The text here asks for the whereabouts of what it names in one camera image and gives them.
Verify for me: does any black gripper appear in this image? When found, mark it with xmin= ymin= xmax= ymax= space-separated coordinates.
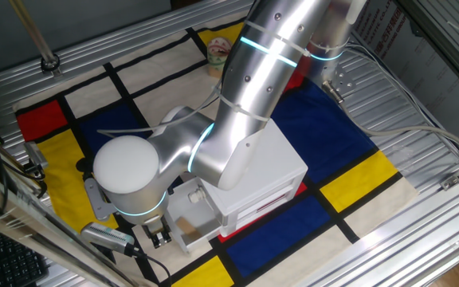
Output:
xmin=140 ymin=217 xmax=174 ymax=250

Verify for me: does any white drawer with black knob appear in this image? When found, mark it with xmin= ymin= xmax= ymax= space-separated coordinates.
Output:
xmin=165 ymin=177 xmax=222 ymax=254

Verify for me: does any white drawer cabinet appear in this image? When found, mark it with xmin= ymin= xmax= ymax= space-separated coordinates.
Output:
xmin=197 ymin=119 xmax=309 ymax=239

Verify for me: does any small wooden block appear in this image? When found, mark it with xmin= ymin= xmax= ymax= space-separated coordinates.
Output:
xmin=175 ymin=217 xmax=202 ymax=240

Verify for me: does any white round knob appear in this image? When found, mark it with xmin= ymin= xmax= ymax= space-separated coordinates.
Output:
xmin=187 ymin=187 xmax=207 ymax=204

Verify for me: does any yellow black tool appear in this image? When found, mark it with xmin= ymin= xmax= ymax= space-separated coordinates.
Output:
xmin=21 ymin=161 xmax=49 ymax=200

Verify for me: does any black keyboard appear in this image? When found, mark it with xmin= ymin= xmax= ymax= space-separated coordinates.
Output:
xmin=0 ymin=225 xmax=49 ymax=287

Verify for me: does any colour block patterned cloth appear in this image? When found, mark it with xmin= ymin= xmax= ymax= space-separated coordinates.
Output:
xmin=12 ymin=18 xmax=420 ymax=287

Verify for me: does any silver base mounting plate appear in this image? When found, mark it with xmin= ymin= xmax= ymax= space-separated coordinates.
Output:
xmin=320 ymin=59 xmax=356 ymax=95

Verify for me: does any metal pole with black base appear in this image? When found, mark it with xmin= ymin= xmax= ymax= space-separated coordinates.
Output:
xmin=8 ymin=0 xmax=62 ymax=77

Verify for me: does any dark printed board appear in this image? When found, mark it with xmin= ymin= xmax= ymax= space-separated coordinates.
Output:
xmin=351 ymin=0 xmax=459 ymax=159

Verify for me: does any black camera cable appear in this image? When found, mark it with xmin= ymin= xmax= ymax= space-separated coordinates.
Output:
xmin=133 ymin=250 xmax=173 ymax=287

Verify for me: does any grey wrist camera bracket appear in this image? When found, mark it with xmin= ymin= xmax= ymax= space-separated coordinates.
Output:
xmin=84 ymin=177 xmax=117 ymax=222

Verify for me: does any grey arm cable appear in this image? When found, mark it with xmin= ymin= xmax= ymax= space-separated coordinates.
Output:
xmin=95 ymin=81 xmax=222 ymax=139

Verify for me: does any aluminium frame beam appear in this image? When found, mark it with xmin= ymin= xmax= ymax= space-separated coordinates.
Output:
xmin=0 ymin=163 xmax=155 ymax=287

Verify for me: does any boxy side camera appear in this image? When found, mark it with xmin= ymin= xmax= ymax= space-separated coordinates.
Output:
xmin=22 ymin=141 xmax=50 ymax=171

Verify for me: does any thick grey base cable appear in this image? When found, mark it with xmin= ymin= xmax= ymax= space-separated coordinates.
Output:
xmin=320 ymin=79 xmax=459 ymax=160

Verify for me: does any thin white base cable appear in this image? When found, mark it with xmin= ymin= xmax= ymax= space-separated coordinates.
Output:
xmin=344 ymin=41 xmax=459 ymax=163

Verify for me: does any small metal corner bracket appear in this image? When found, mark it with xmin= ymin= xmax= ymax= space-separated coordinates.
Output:
xmin=439 ymin=174 xmax=459 ymax=191

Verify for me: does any dark metal frame rail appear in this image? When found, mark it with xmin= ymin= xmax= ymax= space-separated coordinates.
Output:
xmin=396 ymin=0 xmax=459 ymax=100

